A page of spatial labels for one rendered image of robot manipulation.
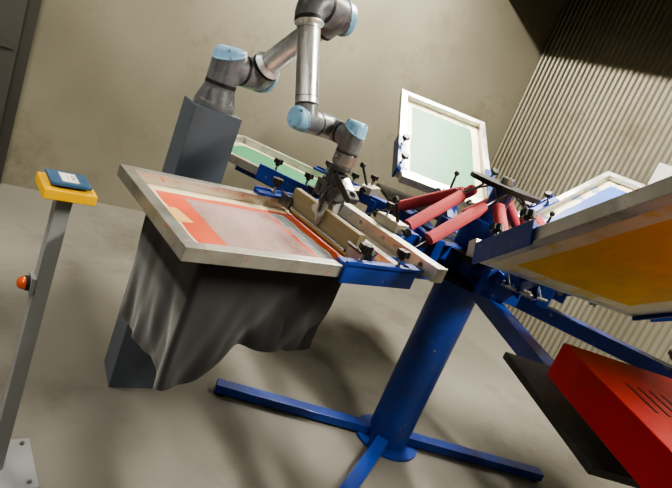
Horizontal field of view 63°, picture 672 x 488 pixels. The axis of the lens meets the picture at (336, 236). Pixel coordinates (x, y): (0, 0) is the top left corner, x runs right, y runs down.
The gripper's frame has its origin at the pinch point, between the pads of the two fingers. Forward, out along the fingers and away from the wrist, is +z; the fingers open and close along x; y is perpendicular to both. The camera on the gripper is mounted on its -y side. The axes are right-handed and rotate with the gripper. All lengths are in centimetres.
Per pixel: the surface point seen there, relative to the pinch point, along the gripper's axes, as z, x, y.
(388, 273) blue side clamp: 2.2, -5.9, -30.4
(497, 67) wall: -110, -315, 225
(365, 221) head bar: -2.2, -21.9, 4.4
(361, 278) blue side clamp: 4.8, 4.0, -30.4
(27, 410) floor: 101, 65, 38
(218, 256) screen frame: 3, 51, -29
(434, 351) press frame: 46, -79, -8
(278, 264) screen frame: 3.7, 33.3, -29.3
